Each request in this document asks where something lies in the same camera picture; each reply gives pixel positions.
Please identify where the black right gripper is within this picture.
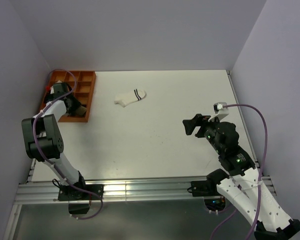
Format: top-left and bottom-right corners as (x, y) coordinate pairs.
(182, 113), (224, 154)

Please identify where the tan brown long sock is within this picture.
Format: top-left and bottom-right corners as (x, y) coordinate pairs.
(74, 105), (87, 118)

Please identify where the white sock with black stripes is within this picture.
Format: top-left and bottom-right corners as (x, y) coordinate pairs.
(114, 88), (147, 108)

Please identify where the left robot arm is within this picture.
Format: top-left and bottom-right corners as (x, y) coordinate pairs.
(21, 81), (88, 200)

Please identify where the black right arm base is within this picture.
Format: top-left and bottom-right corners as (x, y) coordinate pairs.
(187, 180), (226, 211)

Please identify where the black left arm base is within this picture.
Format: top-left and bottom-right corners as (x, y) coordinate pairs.
(52, 179), (104, 215)

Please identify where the orange wooden compartment tray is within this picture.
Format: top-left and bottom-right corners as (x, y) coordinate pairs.
(47, 69), (97, 123)

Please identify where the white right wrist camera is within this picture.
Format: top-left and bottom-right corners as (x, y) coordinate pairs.
(208, 102), (229, 122)

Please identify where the aluminium frame rail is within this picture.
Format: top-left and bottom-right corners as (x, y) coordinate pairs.
(13, 176), (277, 205)

